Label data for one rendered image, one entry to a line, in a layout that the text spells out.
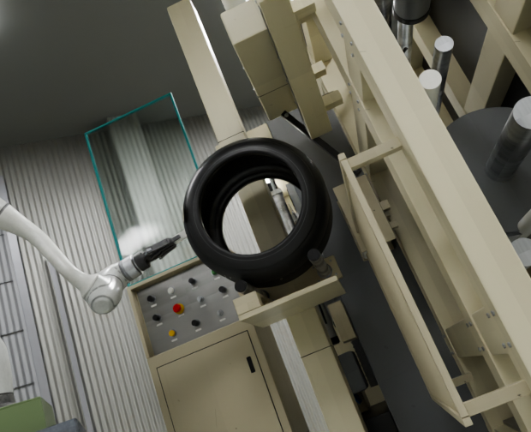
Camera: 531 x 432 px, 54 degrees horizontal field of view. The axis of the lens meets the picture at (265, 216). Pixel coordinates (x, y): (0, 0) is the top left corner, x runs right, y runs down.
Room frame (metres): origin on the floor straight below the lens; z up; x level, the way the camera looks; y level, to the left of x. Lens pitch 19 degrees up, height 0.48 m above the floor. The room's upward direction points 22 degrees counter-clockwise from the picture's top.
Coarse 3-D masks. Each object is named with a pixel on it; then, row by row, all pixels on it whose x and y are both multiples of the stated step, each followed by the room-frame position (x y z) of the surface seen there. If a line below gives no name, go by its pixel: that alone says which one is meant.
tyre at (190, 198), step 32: (224, 160) 1.76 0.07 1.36; (256, 160) 1.98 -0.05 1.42; (288, 160) 1.74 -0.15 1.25; (192, 192) 1.78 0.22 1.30; (224, 192) 2.03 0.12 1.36; (320, 192) 1.76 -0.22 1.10; (192, 224) 1.79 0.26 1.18; (320, 224) 1.77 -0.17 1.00; (224, 256) 1.78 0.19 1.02; (256, 256) 1.76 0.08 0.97; (288, 256) 1.77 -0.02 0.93
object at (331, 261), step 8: (328, 264) 2.10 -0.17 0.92; (336, 264) 2.10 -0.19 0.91; (312, 272) 2.11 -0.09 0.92; (336, 272) 2.10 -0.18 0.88; (296, 280) 2.12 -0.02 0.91; (304, 280) 2.12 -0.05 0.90; (312, 280) 2.11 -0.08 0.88; (320, 280) 2.11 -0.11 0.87; (264, 288) 2.13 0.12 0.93; (272, 288) 2.13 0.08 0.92; (280, 288) 2.13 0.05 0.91; (288, 288) 2.12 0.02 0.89; (296, 288) 2.12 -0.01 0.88; (272, 296) 2.13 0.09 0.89; (280, 296) 2.13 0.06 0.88
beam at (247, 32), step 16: (224, 16) 1.51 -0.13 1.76; (240, 16) 1.50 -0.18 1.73; (256, 16) 1.50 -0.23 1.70; (240, 32) 1.50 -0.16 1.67; (256, 32) 1.50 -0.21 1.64; (240, 48) 1.54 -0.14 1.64; (256, 48) 1.57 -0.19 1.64; (272, 48) 1.61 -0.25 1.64; (256, 64) 1.67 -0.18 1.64; (272, 64) 1.71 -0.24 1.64; (256, 80) 1.76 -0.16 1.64; (272, 80) 1.80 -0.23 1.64; (272, 96) 1.92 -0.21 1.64; (288, 96) 1.97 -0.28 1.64; (272, 112) 2.05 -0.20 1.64
